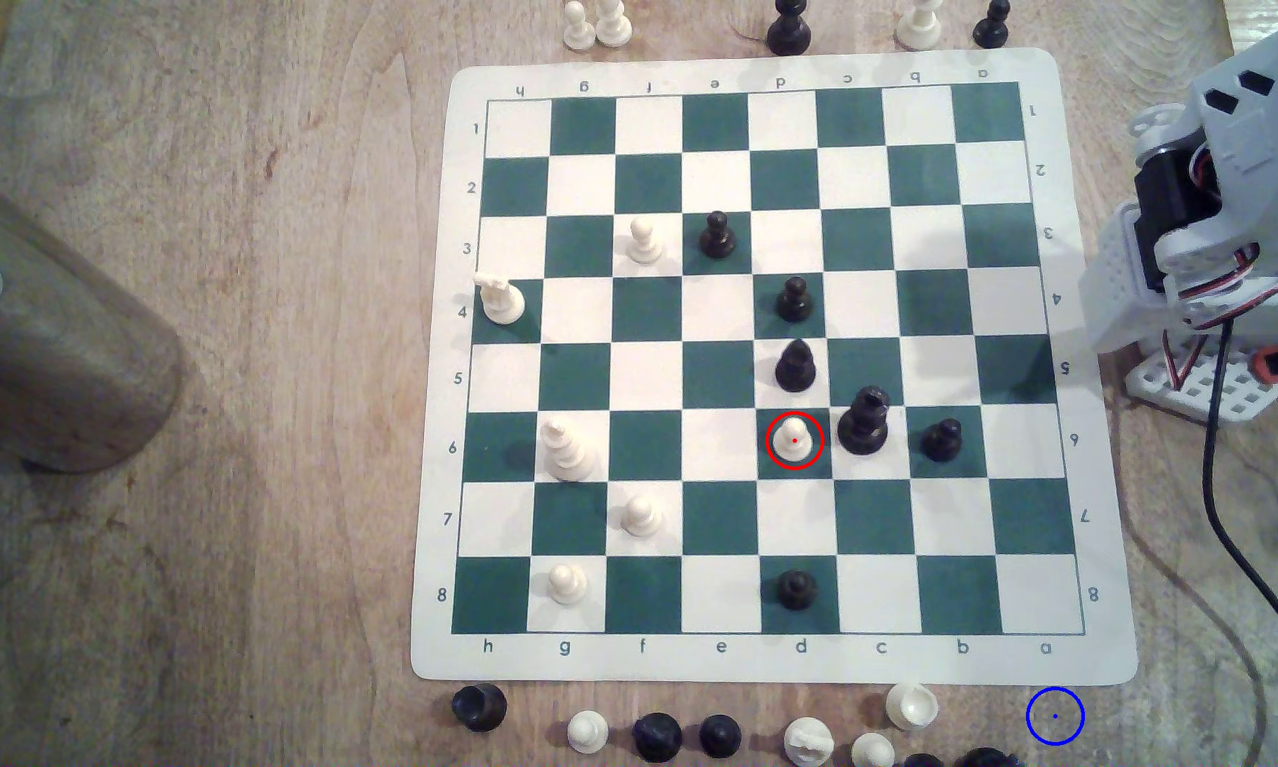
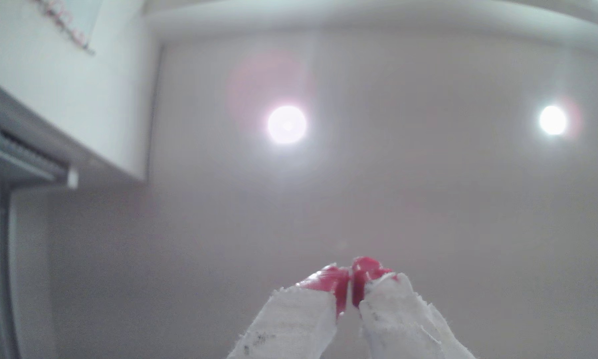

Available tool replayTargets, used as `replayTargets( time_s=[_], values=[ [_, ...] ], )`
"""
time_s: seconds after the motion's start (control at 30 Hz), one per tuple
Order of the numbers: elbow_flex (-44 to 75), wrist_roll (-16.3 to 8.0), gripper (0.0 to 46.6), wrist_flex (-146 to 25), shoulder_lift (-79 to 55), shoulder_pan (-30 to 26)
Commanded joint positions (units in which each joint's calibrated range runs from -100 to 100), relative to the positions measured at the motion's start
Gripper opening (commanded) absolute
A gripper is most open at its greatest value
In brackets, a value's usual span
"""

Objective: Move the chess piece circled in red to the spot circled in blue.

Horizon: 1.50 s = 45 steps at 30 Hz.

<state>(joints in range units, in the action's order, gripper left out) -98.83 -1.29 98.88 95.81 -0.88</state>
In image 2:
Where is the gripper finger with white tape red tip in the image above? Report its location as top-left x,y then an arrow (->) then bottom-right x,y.
352,256 -> 477,359
227,263 -> 351,359

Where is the grey window blind headrail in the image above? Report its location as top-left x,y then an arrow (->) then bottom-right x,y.
0,119 -> 79,190

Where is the wall poster with red marks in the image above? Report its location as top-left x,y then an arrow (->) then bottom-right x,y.
32,0 -> 104,55

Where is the round recessed ceiling light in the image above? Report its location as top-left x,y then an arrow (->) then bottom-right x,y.
267,105 -> 308,146
539,105 -> 569,136

